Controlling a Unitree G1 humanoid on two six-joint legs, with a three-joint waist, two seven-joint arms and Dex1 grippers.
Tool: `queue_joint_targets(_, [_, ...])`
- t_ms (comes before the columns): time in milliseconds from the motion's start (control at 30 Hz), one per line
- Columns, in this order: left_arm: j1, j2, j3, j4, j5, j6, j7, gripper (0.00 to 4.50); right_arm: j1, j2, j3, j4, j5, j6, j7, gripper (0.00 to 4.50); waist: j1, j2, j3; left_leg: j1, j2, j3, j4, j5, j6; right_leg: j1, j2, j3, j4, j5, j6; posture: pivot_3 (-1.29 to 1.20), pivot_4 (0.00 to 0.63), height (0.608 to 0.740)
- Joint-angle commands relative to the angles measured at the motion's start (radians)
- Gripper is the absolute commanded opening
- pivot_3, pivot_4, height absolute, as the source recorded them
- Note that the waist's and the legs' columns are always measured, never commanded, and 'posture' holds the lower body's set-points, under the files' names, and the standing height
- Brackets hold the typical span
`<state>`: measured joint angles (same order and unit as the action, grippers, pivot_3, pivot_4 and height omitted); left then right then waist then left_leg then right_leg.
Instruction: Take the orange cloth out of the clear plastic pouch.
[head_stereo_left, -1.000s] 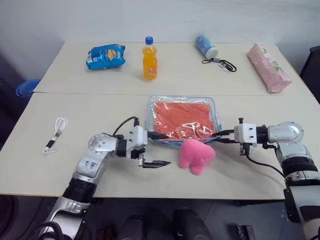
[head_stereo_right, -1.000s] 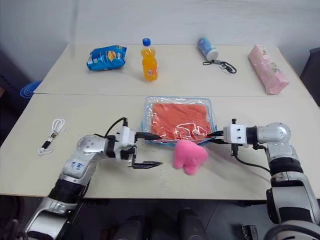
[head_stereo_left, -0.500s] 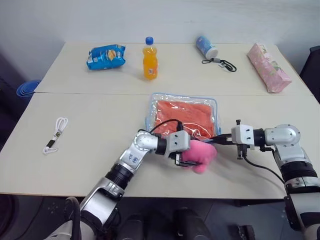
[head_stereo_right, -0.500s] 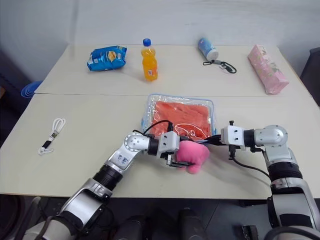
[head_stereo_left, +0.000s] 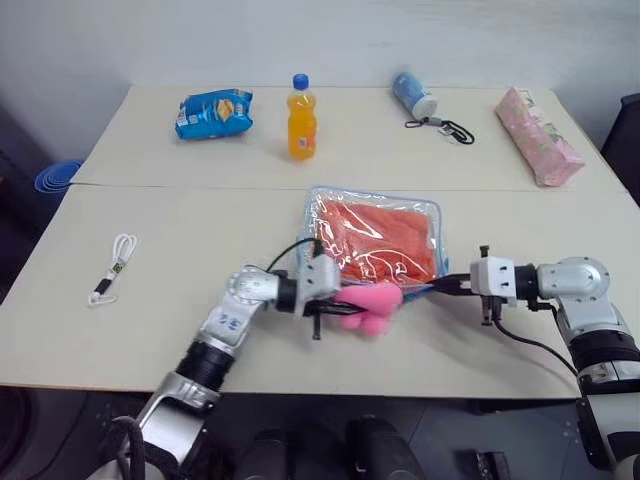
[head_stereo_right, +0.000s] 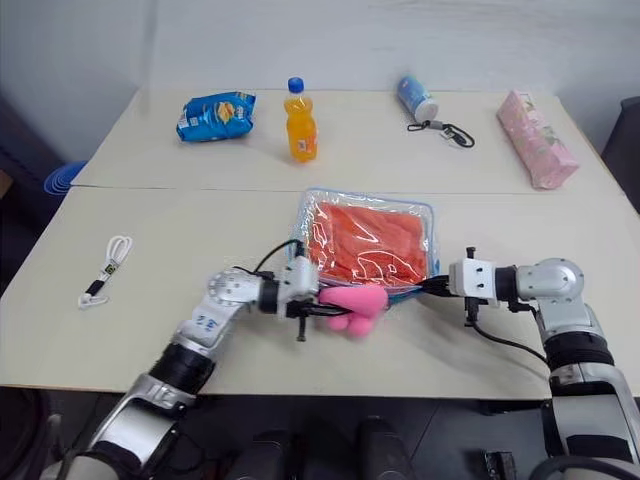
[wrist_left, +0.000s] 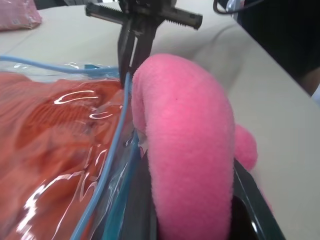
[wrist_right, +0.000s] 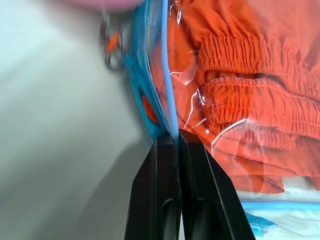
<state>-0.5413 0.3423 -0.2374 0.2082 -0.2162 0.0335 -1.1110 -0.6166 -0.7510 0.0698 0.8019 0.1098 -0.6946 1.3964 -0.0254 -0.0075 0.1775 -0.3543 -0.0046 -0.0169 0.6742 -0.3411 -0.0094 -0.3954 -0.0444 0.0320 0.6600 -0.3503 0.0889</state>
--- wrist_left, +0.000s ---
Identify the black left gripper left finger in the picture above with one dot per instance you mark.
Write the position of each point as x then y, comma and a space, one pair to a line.
140, 205

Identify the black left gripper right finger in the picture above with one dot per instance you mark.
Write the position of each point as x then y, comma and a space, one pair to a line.
260, 212

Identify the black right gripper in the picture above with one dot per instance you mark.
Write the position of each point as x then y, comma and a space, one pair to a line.
147, 12

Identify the clear plastic pouch blue zip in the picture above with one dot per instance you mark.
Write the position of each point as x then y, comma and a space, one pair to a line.
110, 160

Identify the pink fluffy cloth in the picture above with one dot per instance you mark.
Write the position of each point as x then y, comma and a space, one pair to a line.
190, 130

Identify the orange cloth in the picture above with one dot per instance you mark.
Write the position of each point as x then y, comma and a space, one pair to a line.
50, 130

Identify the pink cloth in plastic pack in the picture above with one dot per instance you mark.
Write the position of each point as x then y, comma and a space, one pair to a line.
17, 15

